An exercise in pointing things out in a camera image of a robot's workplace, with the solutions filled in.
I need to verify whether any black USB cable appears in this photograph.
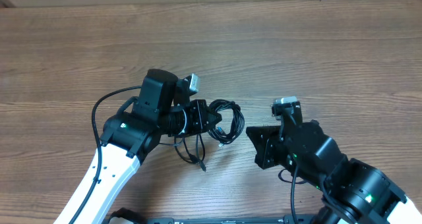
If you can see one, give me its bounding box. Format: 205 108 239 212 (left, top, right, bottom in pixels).
173 99 245 173

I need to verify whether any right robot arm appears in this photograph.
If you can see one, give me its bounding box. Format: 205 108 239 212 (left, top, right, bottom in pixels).
246 121 421 223

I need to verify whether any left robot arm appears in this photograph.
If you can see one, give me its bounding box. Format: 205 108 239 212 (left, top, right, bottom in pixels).
56 69 222 223

